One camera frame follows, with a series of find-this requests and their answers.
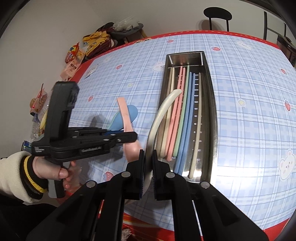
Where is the beige spoon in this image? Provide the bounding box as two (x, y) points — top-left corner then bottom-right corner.
(143, 89), (182, 194)

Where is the blue spoon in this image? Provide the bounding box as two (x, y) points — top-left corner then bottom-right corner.
(108, 104), (139, 132)

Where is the pink spoon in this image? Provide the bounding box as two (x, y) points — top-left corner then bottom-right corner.
(117, 97), (142, 163)

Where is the blue chopstick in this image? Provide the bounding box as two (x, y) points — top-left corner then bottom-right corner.
(178, 73), (196, 177)
(174, 72), (192, 173)

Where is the green spoon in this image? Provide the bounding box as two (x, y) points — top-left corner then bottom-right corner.
(107, 111), (120, 130)

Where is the person's left forearm sleeve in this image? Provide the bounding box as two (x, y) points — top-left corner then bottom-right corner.
(1, 151), (48, 203)

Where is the person's left hand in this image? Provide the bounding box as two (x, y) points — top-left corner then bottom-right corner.
(32, 157), (81, 193)

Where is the steel utensil tray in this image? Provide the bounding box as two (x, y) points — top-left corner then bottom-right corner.
(154, 51), (218, 183)

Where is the red nut snack bag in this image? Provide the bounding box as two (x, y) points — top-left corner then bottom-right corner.
(30, 84), (48, 116)

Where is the pink snack bag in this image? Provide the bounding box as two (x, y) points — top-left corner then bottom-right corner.
(60, 50), (85, 81)

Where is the orange snack bag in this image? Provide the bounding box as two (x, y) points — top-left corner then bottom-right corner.
(65, 42), (85, 63)

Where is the yellow snack bags pile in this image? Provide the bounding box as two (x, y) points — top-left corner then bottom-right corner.
(82, 31), (115, 59)

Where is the wooden stool with bags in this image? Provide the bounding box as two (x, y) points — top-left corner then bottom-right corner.
(97, 17), (147, 47)

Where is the blue plaid table mat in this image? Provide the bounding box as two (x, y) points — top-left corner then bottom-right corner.
(69, 33), (295, 230)

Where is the black round stool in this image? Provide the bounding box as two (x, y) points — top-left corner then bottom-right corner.
(203, 6), (232, 32)

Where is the black metal rack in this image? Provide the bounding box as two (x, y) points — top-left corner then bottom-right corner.
(263, 11), (287, 40)

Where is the brown rice cooker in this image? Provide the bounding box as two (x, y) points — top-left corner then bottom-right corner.
(276, 35), (296, 68)

